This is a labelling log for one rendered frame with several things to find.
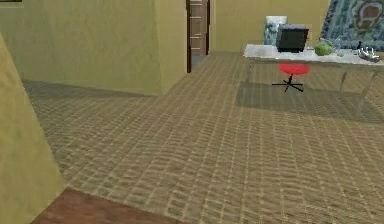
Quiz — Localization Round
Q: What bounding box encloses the silver black small object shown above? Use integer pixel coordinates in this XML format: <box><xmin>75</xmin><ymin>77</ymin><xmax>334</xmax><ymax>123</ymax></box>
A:
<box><xmin>355</xmin><ymin>40</ymin><xmax>381</xmax><ymax>64</ymax></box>

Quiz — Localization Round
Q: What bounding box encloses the glass top table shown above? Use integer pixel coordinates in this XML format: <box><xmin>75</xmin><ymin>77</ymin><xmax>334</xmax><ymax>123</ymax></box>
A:
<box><xmin>242</xmin><ymin>43</ymin><xmax>384</xmax><ymax>116</ymax></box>

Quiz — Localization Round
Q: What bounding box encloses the red swivel stool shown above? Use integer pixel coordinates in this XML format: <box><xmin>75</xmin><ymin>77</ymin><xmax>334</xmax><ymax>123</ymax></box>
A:
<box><xmin>271</xmin><ymin>62</ymin><xmax>311</xmax><ymax>93</ymax></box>

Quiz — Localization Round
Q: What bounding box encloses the black box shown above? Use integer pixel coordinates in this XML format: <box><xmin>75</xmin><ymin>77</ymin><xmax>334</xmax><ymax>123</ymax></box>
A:
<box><xmin>275</xmin><ymin>23</ymin><xmax>310</xmax><ymax>54</ymax></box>

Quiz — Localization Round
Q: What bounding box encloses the blue green wall painting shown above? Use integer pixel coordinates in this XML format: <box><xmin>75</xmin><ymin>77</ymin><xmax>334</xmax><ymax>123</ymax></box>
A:
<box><xmin>319</xmin><ymin>0</ymin><xmax>384</xmax><ymax>52</ymax></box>

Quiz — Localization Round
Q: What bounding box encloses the green round object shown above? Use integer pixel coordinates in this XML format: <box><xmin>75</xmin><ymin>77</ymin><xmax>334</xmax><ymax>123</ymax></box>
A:
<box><xmin>314</xmin><ymin>43</ymin><xmax>334</xmax><ymax>57</ymax></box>

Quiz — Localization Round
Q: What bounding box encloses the brown wooden door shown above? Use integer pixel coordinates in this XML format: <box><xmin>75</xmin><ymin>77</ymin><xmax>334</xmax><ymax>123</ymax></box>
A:
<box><xmin>186</xmin><ymin>0</ymin><xmax>211</xmax><ymax>74</ymax></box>

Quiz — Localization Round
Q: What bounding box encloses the clear glass object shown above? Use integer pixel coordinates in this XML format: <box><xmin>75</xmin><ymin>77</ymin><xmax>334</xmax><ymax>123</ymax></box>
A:
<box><xmin>319</xmin><ymin>37</ymin><xmax>346</xmax><ymax>58</ymax></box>

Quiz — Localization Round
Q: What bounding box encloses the small pale framed picture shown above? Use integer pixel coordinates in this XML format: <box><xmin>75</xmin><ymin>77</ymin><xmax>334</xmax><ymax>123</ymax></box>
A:
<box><xmin>262</xmin><ymin>15</ymin><xmax>288</xmax><ymax>46</ymax></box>

